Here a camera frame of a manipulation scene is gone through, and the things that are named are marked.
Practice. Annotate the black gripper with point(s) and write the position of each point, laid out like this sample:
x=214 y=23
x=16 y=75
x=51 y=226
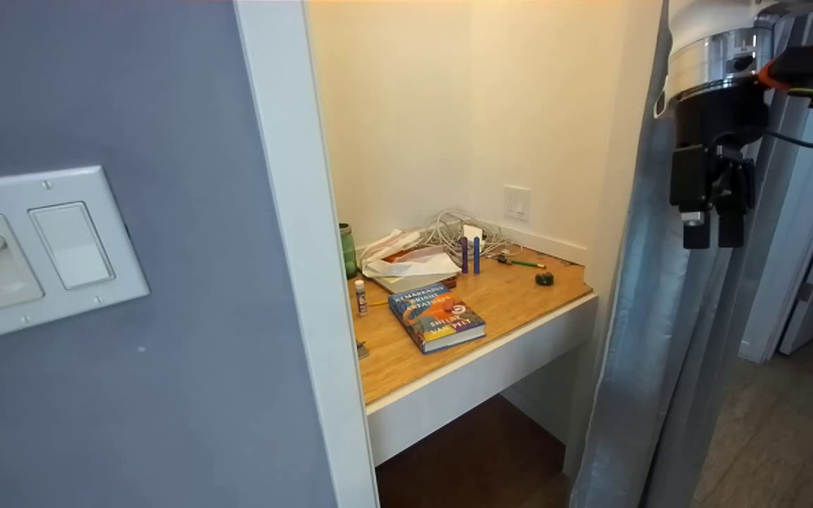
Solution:
x=713 y=127

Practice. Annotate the grey closet curtain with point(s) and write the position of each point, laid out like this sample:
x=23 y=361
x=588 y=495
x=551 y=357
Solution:
x=672 y=317

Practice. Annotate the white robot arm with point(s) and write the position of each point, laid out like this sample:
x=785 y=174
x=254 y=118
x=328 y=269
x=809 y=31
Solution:
x=724 y=59

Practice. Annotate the white room door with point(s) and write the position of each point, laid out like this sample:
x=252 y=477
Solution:
x=780 y=317

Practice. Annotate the small black round object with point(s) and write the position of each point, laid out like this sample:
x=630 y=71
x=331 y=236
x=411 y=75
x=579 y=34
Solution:
x=544 y=281

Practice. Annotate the blue tubes pair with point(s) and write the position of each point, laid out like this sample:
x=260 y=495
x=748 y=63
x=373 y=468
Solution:
x=469 y=255

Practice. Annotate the wooden built-in desk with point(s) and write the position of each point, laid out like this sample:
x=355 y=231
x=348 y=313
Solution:
x=523 y=326

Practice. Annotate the colourful paperback book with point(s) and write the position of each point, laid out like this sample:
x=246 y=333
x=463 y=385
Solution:
x=435 y=317

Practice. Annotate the stack of papers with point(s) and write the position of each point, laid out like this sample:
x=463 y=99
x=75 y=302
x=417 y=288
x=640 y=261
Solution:
x=403 y=262

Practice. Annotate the small glue stick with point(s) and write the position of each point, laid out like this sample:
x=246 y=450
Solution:
x=359 y=288

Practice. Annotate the green bottle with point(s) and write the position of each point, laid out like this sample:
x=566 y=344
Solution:
x=348 y=248

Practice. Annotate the white wall outlet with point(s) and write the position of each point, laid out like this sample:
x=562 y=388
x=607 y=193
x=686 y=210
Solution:
x=514 y=203

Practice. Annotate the green handled tool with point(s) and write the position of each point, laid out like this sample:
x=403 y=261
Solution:
x=514 y=261

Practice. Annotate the wire hangers pile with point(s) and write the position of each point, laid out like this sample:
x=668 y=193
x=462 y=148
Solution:
x=446 y=226

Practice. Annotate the white closet door frame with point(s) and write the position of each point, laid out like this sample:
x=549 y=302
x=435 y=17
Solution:
x=280 y=71

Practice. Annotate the white wall switch plate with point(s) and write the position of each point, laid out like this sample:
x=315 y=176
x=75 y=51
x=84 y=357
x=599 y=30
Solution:
x=64 y=248

